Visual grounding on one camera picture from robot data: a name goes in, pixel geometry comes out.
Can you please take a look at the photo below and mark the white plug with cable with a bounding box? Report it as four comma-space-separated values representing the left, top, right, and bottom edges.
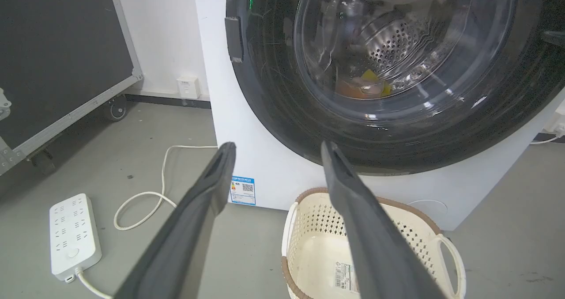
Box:
529, 112, 565, 145

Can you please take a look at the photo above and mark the white power strip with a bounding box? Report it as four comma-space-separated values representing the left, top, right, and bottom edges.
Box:
49, 193, 102, 284

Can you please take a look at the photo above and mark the black flight case with aluminium edges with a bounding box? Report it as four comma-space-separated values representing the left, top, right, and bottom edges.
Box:
0, 0, 144, 176

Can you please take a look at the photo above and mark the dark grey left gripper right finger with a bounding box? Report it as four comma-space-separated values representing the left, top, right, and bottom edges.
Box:
321, 141, 447, 299

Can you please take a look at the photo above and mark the cream perforated laundry basket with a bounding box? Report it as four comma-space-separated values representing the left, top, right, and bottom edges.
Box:
281, 187, 467, 299

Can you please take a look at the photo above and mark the white power strip cable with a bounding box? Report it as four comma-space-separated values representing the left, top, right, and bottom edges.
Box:
76, 145, 218, 299

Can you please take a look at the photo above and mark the black caster wheel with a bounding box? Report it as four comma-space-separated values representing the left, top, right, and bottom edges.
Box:
104, 95, 128, 122

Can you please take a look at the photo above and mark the white washing machine body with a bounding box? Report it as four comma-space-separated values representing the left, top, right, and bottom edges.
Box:
193, 0, 565, 231

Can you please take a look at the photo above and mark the black round washing machine door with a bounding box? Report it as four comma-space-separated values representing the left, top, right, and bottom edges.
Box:
225, 0, 565, 176

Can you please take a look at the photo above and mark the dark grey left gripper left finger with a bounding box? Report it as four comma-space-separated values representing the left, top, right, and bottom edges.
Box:
114, 142, 237, 299

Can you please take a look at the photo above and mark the blue energy label sticker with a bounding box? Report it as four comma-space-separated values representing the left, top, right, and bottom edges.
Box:
230, 176, 256, 206

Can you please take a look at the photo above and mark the yellow orange item in drum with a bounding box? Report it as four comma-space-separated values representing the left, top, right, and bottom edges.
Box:
336, 69, 392, 100

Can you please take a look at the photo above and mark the white wall socket box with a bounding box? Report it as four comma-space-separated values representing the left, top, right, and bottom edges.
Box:
177, 76, 201, 99

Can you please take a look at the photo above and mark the white barcode label sticker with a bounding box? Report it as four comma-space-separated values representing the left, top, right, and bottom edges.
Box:
333, 260, 356, 294

